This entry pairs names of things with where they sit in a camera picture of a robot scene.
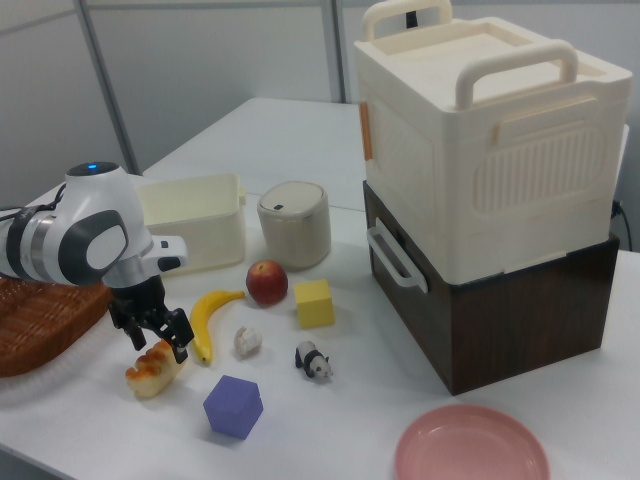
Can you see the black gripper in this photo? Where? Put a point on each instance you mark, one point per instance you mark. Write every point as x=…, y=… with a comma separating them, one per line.
x=142, y=300

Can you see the bread with orange topping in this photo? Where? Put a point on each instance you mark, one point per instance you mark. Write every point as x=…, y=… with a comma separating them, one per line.
x=150, y=375

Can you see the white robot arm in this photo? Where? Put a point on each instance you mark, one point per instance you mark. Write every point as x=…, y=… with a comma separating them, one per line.
x=75, y=235

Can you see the brown wicker basket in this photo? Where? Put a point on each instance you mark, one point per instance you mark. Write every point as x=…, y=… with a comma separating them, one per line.
x=45, y=325

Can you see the yellow banana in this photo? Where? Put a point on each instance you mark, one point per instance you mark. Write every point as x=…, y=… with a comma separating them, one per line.
x=201, y=320

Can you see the white garlic bulb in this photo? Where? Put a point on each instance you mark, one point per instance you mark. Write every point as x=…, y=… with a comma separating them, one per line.
x=247, y=342

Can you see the purple cube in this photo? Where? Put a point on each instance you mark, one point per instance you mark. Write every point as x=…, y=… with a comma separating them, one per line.
x=232, y=407

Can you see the red apple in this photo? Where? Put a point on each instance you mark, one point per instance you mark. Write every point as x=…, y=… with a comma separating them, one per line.
x=267, y=282

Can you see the cream plastic tub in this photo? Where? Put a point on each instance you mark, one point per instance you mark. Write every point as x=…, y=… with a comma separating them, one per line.
x=210, y=225

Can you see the panda toy figure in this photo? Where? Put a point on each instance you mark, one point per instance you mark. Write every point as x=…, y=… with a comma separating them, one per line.
x=312, y=360

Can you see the yellow cube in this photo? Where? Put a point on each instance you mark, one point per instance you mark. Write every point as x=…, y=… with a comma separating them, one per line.
x=314, y=305

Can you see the small cream trash can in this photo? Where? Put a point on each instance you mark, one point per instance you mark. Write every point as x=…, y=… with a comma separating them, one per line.
x=295, y=230

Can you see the pink plate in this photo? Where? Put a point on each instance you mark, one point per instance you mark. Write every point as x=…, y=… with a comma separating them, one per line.
x=470, y=445

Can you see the dark wooden drawer box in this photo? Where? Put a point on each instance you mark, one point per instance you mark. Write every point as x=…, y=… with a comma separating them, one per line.
x=525, y=330

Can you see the slanted grey partition post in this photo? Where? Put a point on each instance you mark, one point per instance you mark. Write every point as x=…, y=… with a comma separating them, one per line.
x=112, y=100

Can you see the upright grey partition post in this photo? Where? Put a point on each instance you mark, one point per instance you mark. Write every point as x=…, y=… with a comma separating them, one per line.
x=338, y=50

